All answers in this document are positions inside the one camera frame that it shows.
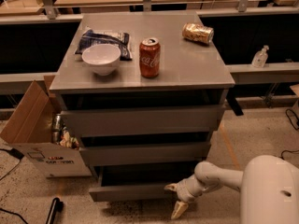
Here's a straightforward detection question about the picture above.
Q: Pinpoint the gold can lying down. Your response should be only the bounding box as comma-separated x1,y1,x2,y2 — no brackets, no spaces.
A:
182,22,214,45

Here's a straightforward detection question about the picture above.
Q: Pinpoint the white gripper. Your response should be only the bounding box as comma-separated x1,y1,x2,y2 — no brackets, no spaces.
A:
164,175,205,219

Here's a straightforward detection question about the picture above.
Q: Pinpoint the black stand bottom left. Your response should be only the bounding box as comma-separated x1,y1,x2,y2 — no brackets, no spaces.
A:
45,197,64,224

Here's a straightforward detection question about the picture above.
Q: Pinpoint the clear sanitizer pump bottle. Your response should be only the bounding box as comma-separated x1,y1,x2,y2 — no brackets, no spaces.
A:
251,45,269,68

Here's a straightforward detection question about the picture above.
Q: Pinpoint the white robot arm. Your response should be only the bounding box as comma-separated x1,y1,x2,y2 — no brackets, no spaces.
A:
165,155,299,224

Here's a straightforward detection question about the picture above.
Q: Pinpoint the red coca-cola can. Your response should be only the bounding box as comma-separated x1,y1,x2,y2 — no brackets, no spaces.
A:
139,37,161,78

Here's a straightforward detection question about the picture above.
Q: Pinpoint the grey middle drawer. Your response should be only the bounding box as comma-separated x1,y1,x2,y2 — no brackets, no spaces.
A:
79,142,211,166

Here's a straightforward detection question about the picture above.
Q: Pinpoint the black cable left floor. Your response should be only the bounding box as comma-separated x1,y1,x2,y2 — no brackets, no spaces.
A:
0,147,31,224

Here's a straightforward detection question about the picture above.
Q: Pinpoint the black cable right floor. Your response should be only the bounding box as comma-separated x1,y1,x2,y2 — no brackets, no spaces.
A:
279,107,299,161

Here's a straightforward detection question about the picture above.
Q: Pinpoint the open cardboard box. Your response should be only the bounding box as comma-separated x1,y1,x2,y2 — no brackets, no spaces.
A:
0,81,91,177

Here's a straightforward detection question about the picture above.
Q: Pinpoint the silver can in box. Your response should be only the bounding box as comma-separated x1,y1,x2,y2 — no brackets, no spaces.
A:
51,114,62,143

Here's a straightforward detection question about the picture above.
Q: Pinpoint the grey top drawer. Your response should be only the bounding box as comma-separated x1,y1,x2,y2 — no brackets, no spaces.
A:
62,105,224,137

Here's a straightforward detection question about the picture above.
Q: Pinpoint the grey drawer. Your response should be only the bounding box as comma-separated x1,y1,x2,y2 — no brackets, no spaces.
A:
62,105,224,137
79,142,211,166
89,161,196,202

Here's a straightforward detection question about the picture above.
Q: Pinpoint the grey bottom drawer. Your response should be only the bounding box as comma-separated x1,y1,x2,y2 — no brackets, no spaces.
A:
89,161,196,202

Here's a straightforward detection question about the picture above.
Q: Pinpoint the white bowl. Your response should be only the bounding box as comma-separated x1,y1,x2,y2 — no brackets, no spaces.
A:
81,44,121,76

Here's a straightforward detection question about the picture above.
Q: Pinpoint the grey drawer cabinet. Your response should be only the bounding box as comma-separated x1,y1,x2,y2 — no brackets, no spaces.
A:
49,10,235,173

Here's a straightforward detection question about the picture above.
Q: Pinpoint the black cable floor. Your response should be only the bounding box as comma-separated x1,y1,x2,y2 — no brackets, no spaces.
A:
279,107,299,161
0,147,31,224

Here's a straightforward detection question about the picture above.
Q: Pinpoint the blue chip bag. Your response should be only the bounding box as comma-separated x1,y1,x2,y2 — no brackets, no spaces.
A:
75,29,132,61

